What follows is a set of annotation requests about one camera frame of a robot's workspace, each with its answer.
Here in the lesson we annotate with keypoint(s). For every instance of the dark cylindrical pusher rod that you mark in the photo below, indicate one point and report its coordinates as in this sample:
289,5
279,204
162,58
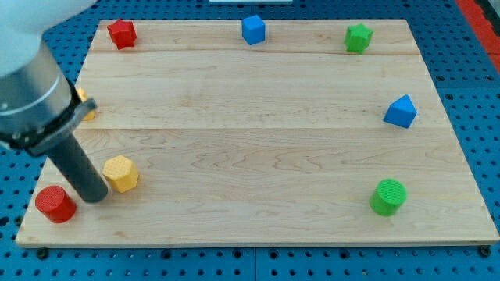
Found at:
75,166

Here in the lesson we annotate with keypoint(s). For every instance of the yellow hexagon block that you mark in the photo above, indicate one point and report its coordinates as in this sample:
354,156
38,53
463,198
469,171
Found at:
121,174

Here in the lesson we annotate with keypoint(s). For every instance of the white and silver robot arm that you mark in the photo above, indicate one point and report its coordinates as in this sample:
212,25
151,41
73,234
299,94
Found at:
40,107

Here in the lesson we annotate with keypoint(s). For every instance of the red cylinder block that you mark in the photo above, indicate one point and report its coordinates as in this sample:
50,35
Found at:
55,204

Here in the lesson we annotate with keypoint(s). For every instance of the red star block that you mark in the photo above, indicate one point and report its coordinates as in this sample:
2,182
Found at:
122,33

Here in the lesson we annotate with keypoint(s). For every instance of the wooden board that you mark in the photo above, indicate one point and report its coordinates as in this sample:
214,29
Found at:
277,144

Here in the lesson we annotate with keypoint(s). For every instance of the blue cube block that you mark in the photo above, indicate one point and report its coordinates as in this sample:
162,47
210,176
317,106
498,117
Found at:
253,30

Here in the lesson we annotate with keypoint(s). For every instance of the green star block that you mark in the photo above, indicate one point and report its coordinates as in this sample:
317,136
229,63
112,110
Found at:
358,38

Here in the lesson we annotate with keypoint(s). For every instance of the green cylinder block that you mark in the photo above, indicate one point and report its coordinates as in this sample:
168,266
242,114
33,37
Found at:
388,197

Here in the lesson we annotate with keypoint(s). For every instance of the blue pentagon block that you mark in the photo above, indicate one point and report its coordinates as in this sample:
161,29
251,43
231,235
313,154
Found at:
401,112

